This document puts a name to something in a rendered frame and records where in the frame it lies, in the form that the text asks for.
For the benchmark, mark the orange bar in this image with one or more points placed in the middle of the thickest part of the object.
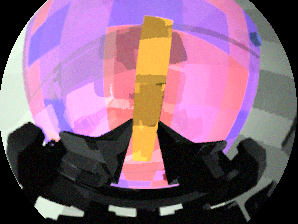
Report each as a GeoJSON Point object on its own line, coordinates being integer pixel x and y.
{"type": "Point", "coordinates": [151, 72]}

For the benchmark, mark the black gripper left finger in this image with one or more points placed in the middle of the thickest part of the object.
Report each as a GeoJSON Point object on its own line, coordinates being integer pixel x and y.
{"type": "Point", "coordinates": [108, 149]}

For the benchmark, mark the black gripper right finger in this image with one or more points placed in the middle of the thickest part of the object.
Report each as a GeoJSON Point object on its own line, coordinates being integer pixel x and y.
{"type": "Point", "coordinates": [178, 153]}

